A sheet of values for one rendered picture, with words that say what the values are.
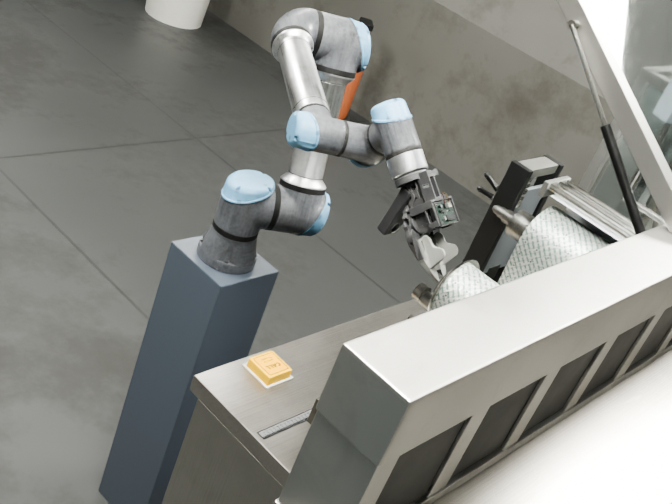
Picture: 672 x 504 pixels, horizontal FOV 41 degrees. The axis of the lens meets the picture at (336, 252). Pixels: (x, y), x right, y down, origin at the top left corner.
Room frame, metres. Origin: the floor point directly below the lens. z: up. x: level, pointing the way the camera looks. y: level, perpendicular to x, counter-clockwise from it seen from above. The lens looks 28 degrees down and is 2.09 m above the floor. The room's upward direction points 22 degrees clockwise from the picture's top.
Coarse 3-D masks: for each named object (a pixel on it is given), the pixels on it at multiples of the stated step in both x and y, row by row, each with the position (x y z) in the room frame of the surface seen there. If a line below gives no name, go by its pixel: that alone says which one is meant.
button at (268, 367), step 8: (272, 352) 1.61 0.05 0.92; (248, 360) 1.56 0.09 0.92; (256, 360) 1.56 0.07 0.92; (264, 360) 1.57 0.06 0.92; (272, 360) 1.58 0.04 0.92; (280, 360) 1.59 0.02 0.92; (256, 368) 1.55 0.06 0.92; (264, 368) 1.55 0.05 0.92; (272, 368) 1.56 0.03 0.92; (280, 368) 1.57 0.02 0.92; (288, 368) 1.58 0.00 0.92; (264, 376) 1.53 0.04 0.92; (272, 376) 1.53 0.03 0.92; (280, 376) 1.55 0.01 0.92; (288, 376) 1.58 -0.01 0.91
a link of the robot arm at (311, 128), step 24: (288, 24) 1.98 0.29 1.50; (312, 24) 2.03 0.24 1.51; (288, 48) 1.92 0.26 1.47; (312, 48) 2.00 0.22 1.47; (288, 72) 1.85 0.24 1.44; (312, 72) 1.85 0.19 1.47; (288, 96) 1.82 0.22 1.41; (312, 96) 1.76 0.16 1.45; (312, 120) 1.68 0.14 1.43; (336, 120) 1.72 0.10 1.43; (312, 144) 1.67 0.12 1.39; (336, 144) 1.69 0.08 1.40
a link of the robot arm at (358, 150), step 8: (352, 128) 1.72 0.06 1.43; (360, 128) 1.73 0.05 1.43; (368, 128) 1.73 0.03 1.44; (352, 136) 1.71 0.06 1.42; (360, 136) 1.72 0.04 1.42; (368, 136) 1.71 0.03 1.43; (352, 144) 1.71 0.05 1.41; (360, 144) 1.71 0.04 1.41; (368, 144) 1.71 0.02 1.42; (344, 152) 1.70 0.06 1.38; (352, 152) 1.71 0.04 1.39; (360, 152) 1.72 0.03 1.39; (368, 152) 1.72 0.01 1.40; (376, 152) 1.71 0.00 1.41; (352, 160) 1.76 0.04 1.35; (360, 160) 1.73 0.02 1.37; (368, 160) 1.73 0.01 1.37; (376, 160) 1.73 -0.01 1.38
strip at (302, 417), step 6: (300, 414) 1.48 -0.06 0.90; (306, 414) 1.49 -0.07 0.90; (288, 420) 1.45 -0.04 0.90; (294, 420) 1.45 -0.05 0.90; (300, 420) 1.46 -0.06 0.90; (306, 420) 1.47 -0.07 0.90; (270, 426) 1.41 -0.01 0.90; (276, 426) 1.42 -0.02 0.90; (282, 426) 1.42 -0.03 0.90; (288, 426) 1.43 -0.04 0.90; (258, 432) 1.38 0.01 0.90; (264, 432) 1.39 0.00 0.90; (270, 432) 1.39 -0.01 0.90; (276, 432) 1.40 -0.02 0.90; (264, 438) 1.37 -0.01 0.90
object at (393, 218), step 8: (400, 192) 1.64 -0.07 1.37; (408, 192) 1.64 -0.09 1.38; (400, 200) 1.64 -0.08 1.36; (408, 200) 1.64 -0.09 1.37; (392, 208) 1.65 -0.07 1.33; (400, 208) 1.64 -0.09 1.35; (384, 216) 1.65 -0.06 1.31; (392, 216) 1.64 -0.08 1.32; (400, 216) 1.65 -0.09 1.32; (384, 224) 1.65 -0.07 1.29; (392, 224) 1.64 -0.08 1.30; (400, 224) 1.66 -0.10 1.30; (384, 232) 1.64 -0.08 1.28; (392, 232) 1.66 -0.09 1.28
